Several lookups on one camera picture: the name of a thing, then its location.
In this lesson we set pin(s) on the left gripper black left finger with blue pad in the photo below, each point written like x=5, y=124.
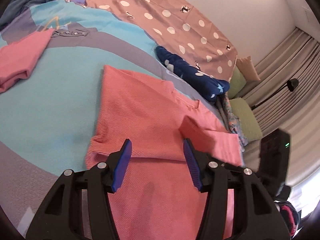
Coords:
x=60, y=214

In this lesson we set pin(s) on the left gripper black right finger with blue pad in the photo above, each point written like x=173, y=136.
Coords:
x=255, y=213

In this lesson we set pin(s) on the coral pink knit garment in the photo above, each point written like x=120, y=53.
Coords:
x=157, y=199

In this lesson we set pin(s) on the folded floral patterned clothes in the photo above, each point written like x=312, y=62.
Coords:
x=231, y=121

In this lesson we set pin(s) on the green cushion near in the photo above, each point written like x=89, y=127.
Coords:
x=249, y=125

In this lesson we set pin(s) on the green cushion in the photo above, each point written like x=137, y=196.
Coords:
x=237, y=83
x=249, y=125

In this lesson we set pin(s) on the beige curtain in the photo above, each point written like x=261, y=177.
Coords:
x=295, y=112

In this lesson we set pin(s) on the black floor lamp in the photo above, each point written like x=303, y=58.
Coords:
x=291, y=85

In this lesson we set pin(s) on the green cushion far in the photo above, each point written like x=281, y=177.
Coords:
x=237, y=83

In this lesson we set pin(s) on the tan pillow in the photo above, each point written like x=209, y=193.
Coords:
x=246, y=67

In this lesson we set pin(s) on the navy blue star garment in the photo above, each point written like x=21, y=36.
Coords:
x=207, y=86

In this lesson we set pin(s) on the teal and purple bedspread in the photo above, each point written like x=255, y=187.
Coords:
x=47, y=120

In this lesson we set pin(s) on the folded pink garment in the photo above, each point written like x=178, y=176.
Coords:
x=19, y=58

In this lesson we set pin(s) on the pink polka dot fabric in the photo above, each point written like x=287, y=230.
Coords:
x=181, y=29

